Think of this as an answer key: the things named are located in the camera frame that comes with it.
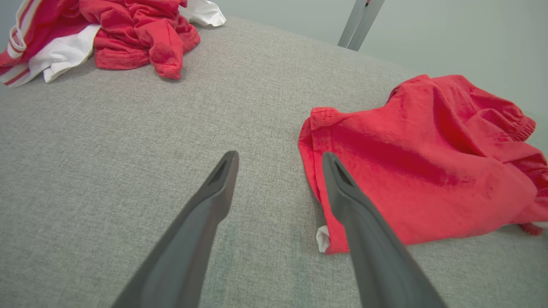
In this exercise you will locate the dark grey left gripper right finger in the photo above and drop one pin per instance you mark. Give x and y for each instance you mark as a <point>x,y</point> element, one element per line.
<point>376,256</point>

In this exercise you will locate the grey partition post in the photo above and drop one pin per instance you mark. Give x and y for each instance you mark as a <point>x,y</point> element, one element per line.
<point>363,30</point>
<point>349,30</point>

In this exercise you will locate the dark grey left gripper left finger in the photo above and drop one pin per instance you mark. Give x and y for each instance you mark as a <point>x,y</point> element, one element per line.
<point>184,256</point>

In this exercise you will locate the red white-sleeved number shirt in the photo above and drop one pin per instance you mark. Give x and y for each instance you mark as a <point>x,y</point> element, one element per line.
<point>141,34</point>

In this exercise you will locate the grey fabric sofa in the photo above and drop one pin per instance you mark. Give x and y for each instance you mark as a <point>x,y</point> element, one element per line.
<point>171,149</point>

